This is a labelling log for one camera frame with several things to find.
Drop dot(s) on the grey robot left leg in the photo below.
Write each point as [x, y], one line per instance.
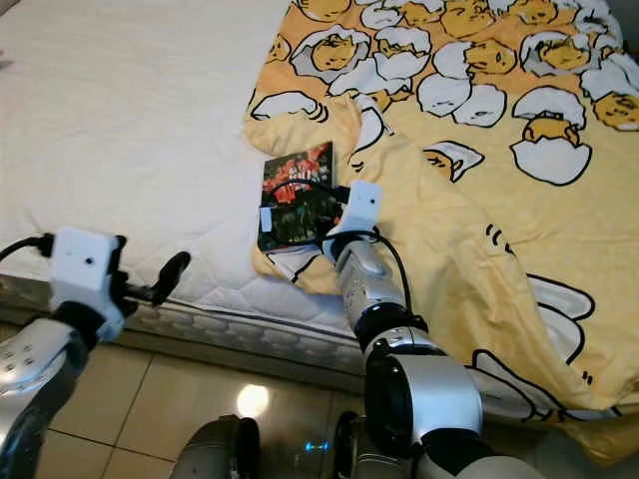
[215, 449]

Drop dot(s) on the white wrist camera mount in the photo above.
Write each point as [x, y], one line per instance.
[364, 208]
[88, 271]

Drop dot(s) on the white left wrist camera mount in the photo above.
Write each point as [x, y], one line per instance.
[88, 271]

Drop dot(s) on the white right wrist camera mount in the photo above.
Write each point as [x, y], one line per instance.
[364, 208]

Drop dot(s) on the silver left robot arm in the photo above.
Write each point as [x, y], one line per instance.
[40, 389]

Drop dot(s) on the dark book with red cover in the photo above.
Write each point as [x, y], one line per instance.
[295, 172]

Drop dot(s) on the grey robot right leg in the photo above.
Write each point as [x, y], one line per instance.
[369, 454]

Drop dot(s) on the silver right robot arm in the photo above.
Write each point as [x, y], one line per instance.
[429, 389]

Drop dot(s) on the yellow egg cartoon blanket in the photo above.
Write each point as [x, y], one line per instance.
[469, 220]

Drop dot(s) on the white quilted mattress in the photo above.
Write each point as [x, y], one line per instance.
[120, 130]

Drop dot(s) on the grey robot leg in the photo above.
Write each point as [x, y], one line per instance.
[215, 449]
[369, 454]

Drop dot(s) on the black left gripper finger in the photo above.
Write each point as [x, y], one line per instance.
[175, 272]

